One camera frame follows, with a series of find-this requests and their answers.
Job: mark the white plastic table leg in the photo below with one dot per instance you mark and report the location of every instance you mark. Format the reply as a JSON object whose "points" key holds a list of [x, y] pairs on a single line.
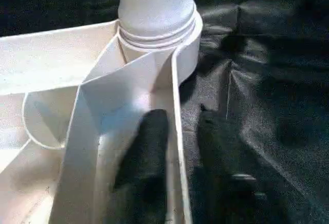
{"points": [[154, 3]]}

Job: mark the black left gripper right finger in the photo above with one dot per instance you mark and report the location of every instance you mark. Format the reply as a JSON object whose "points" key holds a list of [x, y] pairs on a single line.
{"points": [[226, 178]]}

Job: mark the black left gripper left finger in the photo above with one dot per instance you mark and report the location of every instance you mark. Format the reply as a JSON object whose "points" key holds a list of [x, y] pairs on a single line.
{"points": [[144, 172]]}

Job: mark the white plastic table top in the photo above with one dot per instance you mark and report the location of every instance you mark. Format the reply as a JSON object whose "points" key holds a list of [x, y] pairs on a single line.
{"points": [[61, 90]]}

